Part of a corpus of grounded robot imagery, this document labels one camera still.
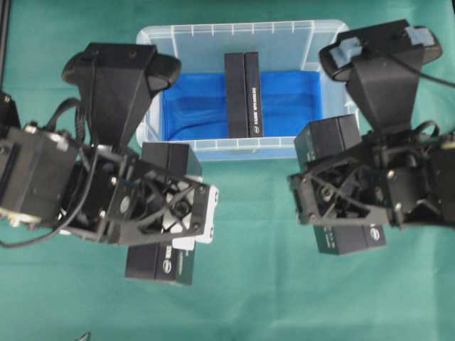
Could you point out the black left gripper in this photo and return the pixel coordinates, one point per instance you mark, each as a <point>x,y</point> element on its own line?
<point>147,198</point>

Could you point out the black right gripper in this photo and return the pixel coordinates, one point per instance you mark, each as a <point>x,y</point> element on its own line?
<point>385,179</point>

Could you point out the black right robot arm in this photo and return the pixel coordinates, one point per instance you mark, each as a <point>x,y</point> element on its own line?
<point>442,177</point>

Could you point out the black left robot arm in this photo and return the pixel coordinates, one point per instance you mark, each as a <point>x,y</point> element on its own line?
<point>51,179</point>

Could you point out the blue cloth in case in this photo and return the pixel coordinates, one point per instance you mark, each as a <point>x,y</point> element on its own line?
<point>195,107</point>

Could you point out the green table mat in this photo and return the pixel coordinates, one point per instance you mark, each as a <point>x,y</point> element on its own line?
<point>262,277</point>

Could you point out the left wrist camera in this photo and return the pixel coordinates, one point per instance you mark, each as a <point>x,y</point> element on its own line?
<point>117,84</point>

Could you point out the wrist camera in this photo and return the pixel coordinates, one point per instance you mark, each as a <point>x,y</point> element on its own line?
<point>380,66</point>
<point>117,84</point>

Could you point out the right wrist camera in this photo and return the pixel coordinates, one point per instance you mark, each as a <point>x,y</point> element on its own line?
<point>380,66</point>

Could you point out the black aluminium frame rail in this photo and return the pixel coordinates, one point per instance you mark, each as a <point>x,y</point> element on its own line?
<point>4,29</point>

